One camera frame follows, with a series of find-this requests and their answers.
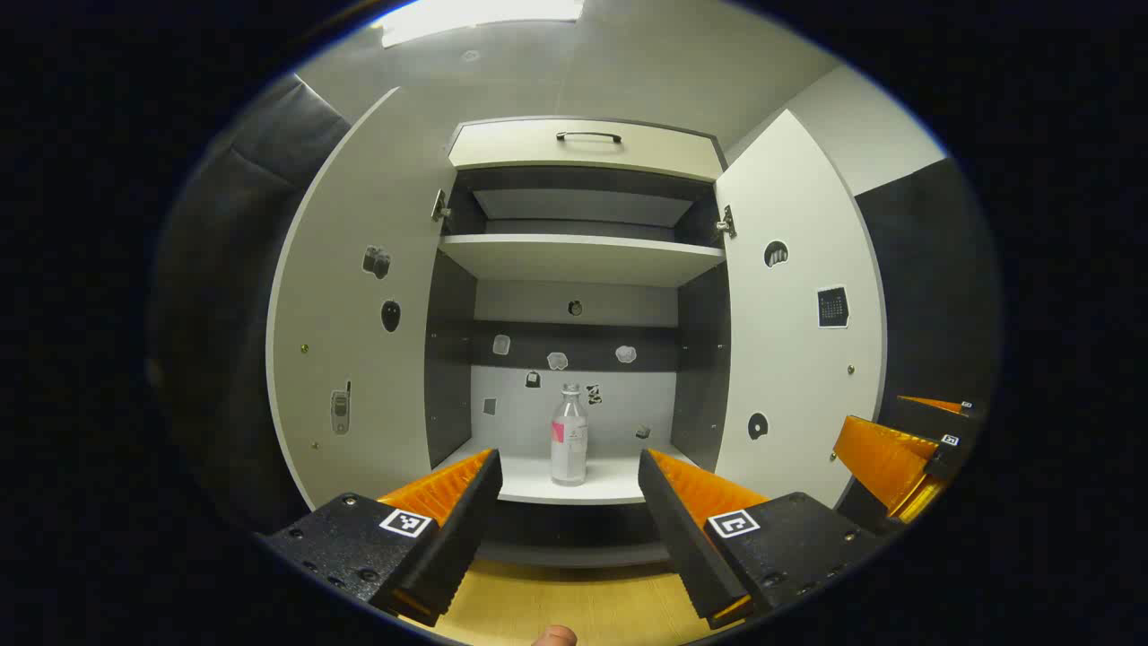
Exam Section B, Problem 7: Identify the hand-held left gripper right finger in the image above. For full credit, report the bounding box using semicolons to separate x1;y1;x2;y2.
639;447;884;631

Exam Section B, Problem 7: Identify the white cabinet shelf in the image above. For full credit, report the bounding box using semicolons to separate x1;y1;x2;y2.
438;233;726;288

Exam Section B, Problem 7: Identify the clear plastic bottle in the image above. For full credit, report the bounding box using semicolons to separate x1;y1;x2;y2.
550;383;589;487

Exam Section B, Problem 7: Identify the white cabinet door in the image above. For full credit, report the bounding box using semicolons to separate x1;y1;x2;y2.
713;109;889;508
265;87;458;512

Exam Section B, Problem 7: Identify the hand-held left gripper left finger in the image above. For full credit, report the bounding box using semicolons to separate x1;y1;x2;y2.
256;447;503;629

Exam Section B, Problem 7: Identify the white cabinet drawer front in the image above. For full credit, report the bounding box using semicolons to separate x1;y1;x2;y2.
447;117;726;183

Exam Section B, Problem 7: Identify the ceiling light panel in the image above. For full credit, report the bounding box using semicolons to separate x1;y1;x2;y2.
381;0;586;48

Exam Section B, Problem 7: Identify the white and grey cabinet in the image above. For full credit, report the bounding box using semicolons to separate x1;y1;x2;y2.
422;115;741;571

